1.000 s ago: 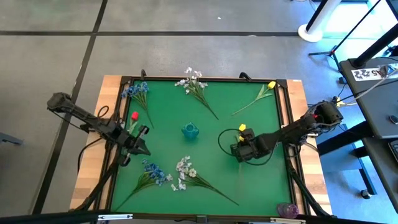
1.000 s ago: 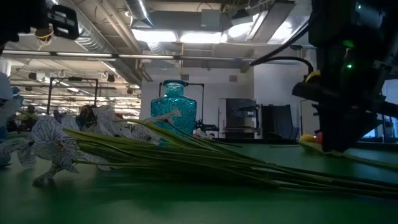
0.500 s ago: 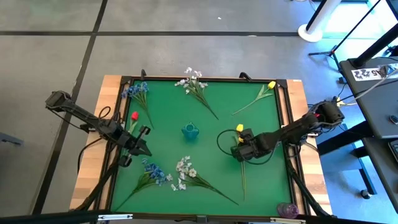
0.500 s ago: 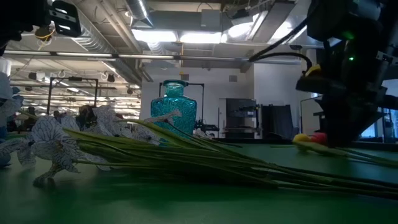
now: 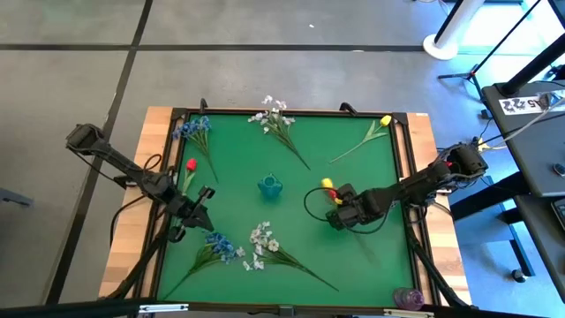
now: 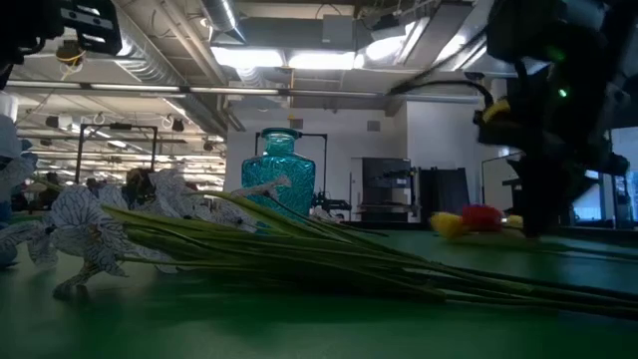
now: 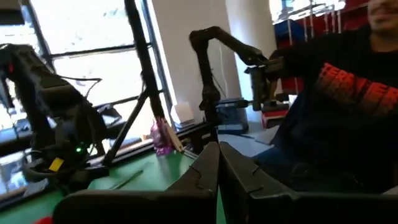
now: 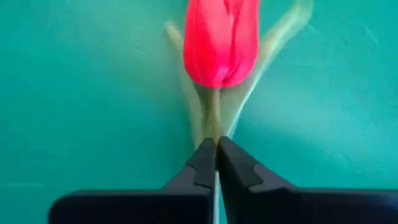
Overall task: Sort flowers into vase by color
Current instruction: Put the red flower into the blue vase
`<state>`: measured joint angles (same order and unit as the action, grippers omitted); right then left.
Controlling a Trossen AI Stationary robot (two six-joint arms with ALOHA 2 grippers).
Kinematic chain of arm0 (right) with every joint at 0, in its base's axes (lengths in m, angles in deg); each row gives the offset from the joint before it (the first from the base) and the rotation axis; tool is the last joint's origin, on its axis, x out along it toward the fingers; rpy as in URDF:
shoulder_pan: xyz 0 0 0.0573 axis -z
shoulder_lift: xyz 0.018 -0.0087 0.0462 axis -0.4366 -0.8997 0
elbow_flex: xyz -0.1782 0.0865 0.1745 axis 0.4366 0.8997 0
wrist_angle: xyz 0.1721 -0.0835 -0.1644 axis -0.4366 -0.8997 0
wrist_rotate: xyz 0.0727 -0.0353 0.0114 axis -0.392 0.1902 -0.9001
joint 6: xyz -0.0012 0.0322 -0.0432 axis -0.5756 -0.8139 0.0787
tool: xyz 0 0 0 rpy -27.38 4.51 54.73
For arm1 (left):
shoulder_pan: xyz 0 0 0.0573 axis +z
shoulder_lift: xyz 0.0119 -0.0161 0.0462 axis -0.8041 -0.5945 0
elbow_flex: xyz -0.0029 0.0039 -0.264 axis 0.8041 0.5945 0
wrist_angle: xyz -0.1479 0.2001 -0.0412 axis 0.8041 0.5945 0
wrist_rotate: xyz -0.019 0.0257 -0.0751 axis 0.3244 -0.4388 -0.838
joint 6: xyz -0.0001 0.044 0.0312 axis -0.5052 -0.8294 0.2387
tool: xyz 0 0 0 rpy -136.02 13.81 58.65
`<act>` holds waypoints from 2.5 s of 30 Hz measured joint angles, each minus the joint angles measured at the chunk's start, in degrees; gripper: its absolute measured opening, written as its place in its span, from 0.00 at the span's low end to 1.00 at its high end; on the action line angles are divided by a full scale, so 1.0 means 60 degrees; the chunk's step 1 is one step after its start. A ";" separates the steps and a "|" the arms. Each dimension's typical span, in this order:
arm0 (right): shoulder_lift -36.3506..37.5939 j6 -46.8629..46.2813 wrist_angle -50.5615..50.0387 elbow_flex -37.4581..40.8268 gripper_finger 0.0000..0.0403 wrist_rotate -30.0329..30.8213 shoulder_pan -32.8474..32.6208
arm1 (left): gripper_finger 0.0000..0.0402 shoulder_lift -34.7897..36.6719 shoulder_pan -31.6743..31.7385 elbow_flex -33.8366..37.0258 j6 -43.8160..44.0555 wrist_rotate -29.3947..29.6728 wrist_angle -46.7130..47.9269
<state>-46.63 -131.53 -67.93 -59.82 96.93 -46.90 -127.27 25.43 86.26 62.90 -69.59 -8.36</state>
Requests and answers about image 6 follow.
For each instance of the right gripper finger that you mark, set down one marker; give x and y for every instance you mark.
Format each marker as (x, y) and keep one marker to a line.
(543, 217)

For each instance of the yellow tulip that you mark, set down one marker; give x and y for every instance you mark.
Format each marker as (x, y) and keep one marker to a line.
(447, 224)
(514, 220)

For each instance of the red tulip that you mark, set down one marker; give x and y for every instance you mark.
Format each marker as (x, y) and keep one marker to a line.
(481, 218)

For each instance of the blue flower bunch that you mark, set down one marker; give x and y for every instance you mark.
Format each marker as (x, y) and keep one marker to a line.
(12, 169)

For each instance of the white flower bunch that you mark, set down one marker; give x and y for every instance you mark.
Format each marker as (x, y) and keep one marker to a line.
(90, 224)

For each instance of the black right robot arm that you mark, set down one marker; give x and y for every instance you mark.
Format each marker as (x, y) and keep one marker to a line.
(558, 40)

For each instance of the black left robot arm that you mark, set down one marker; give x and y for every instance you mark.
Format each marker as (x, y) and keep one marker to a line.
(12, 30)

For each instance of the teal glass vase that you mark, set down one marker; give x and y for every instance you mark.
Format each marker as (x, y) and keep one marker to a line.
(279, 174)

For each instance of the black panel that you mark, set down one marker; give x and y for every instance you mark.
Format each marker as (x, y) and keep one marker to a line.
(443, 192)

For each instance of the black cabinet machine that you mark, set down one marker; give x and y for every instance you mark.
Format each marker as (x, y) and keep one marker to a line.
(386, 187)

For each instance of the green table mat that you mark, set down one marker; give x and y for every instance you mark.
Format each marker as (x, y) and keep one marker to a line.
(319, 329)

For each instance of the silver ceiling duct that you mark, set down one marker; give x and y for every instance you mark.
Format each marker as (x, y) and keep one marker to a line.
(222, 17)

